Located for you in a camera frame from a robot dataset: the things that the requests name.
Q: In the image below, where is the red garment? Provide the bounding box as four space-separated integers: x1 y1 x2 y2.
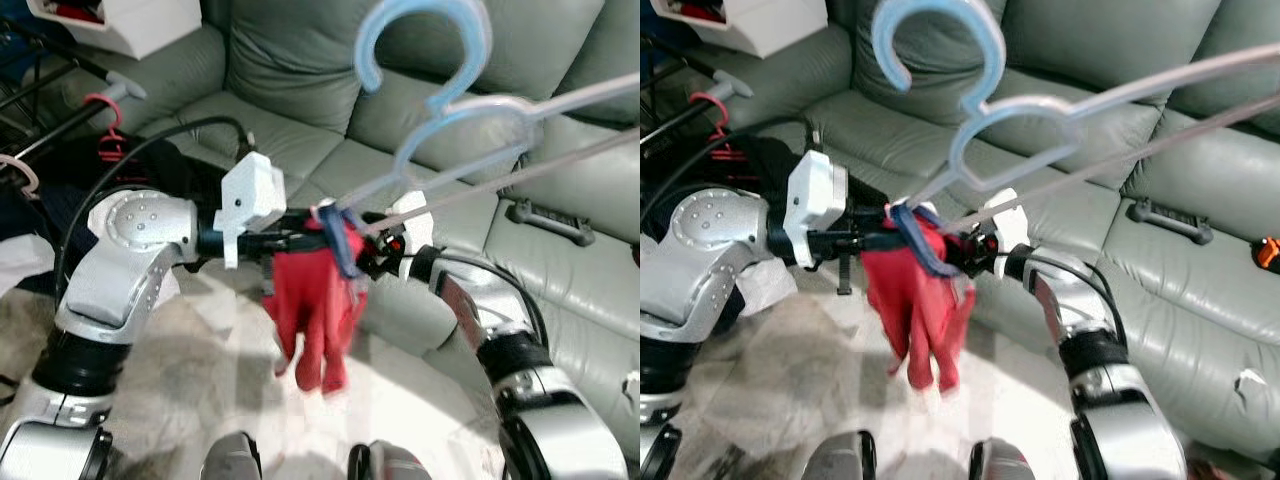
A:
860 200 976 393
262 205 369 396

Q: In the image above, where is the light blue plastic hanger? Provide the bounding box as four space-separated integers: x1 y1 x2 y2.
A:
870 0 1280 236
340 0 641 236

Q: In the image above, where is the hot pink plastic hanger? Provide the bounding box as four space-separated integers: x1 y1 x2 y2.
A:
690 90 733 161
83 92 128 163

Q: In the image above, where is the pale pink plastic hanger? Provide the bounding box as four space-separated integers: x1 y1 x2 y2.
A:
0 155 41 198

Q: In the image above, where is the grey-green leather sofa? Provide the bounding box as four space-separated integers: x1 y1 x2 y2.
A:
60 0 641 461
690 0 1280 471

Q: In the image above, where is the black metal drying rack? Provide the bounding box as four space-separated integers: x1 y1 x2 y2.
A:
640 55 756 151
0 20 149 166

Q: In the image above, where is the robot right leg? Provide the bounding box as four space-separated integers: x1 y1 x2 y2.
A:
968 438 1036 480
348 440 431 480

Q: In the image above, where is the robot leg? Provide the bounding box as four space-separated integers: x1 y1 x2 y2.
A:
968 438 1036 480
200 432 263 480
348 440 431 480
800 430 876 480

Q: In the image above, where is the robot left leg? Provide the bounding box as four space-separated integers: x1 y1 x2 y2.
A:
800 430 876 480
200 432 263 480

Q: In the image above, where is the white plastic box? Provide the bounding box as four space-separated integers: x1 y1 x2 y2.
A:
650 0 831 58
25 0 203 61

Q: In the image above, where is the navy and white garment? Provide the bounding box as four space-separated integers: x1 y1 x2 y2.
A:
0 185 61 298

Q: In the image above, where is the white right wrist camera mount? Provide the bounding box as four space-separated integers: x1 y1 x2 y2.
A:
385 190 436 256
985 187 1031 256

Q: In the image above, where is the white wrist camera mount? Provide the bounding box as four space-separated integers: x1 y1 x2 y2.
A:
985 187 1031 256
385 190 436 256
785 150 849 271
215 152 289 269

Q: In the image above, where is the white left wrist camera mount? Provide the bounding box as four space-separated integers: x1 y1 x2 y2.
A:
215 152 289 269
785 150 849 271

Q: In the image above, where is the black handle device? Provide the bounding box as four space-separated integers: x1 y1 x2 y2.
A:
1125 197 1216 246
505 198 593 248

